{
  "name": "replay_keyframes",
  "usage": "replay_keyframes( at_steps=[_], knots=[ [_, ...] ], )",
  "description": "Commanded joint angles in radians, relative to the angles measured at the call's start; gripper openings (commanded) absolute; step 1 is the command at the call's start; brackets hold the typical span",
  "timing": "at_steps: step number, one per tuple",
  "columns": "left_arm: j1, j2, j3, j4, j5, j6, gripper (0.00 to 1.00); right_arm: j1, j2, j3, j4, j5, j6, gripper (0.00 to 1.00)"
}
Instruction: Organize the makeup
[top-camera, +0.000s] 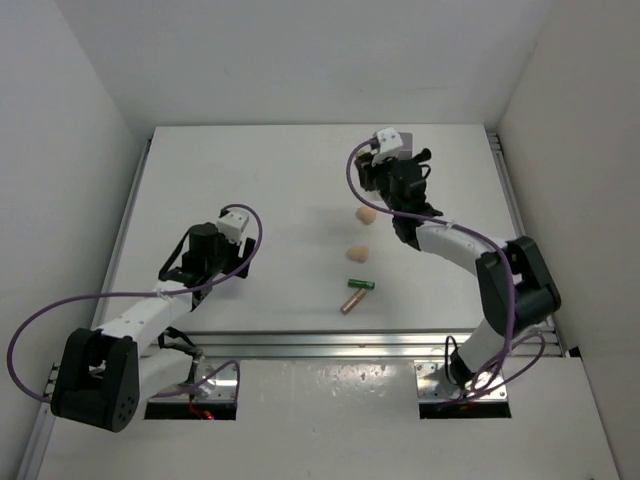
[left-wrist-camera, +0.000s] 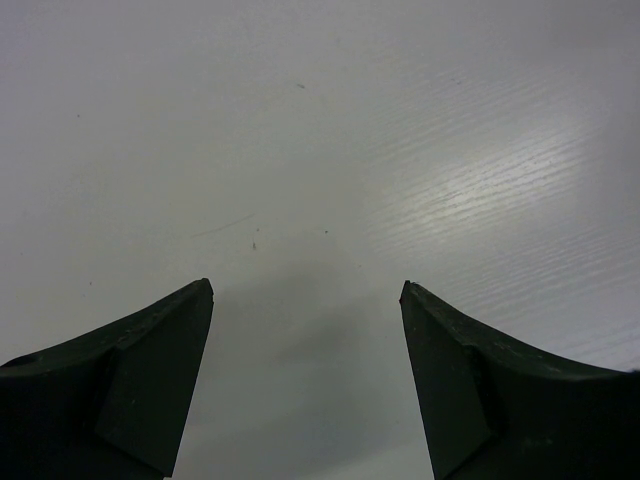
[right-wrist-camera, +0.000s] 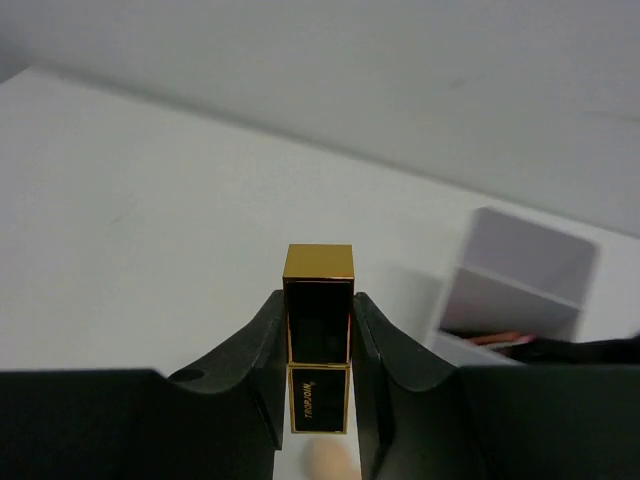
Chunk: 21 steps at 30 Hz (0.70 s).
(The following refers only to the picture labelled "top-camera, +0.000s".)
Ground green tube lying flat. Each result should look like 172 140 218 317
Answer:
347 278 376 290

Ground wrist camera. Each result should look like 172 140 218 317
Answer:
371 127 404 165
216 210 249 245

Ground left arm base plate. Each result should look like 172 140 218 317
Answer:
153 360 241 401

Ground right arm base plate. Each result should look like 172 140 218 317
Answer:
414 359 508 404

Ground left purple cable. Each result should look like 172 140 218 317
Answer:
7 203 264 404

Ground upper beige makeup sponge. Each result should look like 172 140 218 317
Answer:
355 206 377 225

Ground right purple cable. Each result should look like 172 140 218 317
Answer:
344 139 547 404

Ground purple cable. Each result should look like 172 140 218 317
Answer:
7 203 264 404
344 139 547 404

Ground white divided organizer box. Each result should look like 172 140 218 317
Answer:
397 132 413 160

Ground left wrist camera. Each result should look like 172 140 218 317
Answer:
216 210 249 245

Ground beige makeup sponge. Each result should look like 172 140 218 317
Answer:
355 206 377 225
346 246 369 263

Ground lower beige makeup sponge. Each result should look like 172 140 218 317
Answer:
346 246 369 263

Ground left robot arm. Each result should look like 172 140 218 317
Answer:
50 222 261 432

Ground black round makeup brush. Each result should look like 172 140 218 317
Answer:
413 148 432 163

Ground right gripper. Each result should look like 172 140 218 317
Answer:
356 151 401 217

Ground rose gold lipstick tube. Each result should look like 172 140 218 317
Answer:
340 289 367 315

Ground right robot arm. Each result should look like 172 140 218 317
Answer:
347 149 561 388

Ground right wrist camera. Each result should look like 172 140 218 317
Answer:
371 127 404 165

